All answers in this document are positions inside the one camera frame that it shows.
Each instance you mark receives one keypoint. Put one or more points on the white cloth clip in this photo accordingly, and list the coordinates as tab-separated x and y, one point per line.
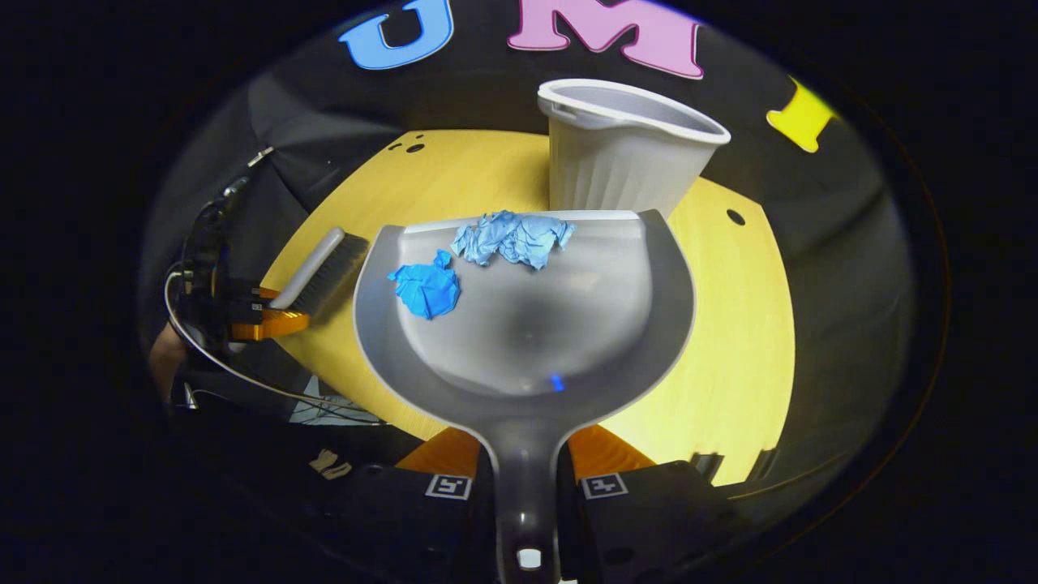
259	156

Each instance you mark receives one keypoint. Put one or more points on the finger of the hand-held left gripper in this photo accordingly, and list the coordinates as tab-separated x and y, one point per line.
251	296
272	326

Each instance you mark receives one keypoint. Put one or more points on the grey plastic dustpan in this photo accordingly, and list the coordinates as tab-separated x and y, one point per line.
527	324

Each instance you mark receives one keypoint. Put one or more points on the white ribbed garbage bin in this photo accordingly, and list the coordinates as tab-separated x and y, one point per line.
624	162

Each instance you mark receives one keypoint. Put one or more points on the dark blue paper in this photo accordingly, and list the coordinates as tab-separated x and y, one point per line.
426	288

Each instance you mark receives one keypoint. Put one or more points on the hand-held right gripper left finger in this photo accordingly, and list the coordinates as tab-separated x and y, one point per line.
405	519

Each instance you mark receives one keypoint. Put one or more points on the small grey broom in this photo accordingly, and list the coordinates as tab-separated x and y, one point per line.
320	276

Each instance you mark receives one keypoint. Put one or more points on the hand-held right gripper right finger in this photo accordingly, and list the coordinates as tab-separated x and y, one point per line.
649	519

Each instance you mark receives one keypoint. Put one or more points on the small beige object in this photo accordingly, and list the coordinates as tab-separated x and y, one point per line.
328	464

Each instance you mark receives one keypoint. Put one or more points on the light blue paper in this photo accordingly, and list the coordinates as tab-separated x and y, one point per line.
515	238

